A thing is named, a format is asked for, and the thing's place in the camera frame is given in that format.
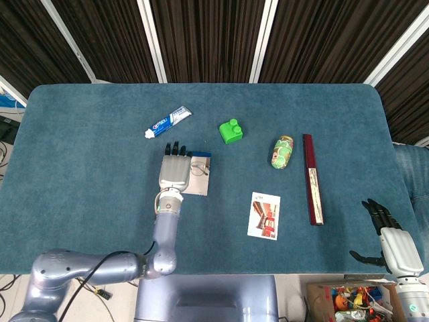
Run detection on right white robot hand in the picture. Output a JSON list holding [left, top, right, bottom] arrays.
[[349, 198, 425, 278]]

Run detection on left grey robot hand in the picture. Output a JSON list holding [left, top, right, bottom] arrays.
[[158, 142, 192, 193]]

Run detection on eyeglasses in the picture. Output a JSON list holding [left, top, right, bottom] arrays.
[[190, 161, 210, 178]]

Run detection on blue glasses case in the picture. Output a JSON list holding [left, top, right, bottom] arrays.
[[180, 152, 212, 197]]

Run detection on green labelled can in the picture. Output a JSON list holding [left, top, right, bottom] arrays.
[[271, 135, 295, 170]]

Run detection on blue white toothpaste tube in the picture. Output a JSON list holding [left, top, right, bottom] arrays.
[[144, 105, 193, 140]]

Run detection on green toy building brick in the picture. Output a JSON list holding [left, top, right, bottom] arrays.
[[219, 118, 244, 145]]

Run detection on blue velvet table cloth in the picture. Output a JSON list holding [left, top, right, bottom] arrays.
[[0, 83, 423, 276]]

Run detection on blue denim fabric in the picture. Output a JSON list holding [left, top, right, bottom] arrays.
[[391, 142, 429, 235]]

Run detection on cardboard box of toys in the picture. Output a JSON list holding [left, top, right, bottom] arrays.
[[305, 281, 405, 322]]

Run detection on postcard with red building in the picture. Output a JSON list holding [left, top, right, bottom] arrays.
[[247, 191, 282, 241]]

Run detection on blue-grey robot torso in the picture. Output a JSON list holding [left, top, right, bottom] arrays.
[[133, 274, 279, 322]]

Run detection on long dark red box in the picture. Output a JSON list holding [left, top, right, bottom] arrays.
[[302, 133, 326, 226]]

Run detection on dark brown pleated curtain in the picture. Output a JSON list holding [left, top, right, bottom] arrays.
[[0, 0, 429, 145]]

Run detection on black electronic device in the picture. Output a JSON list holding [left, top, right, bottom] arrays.
[[0, 115, 21, 144]]

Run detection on white partition post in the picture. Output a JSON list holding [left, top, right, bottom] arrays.
[[40, 0, 110, 84], [136, 0, 168, 84], [363, 5, 429, 87], [249, 0, 279, 84], [0, 75, 28, 108]]

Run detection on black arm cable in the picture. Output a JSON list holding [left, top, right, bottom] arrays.
[[58, 241, 157, 322]]

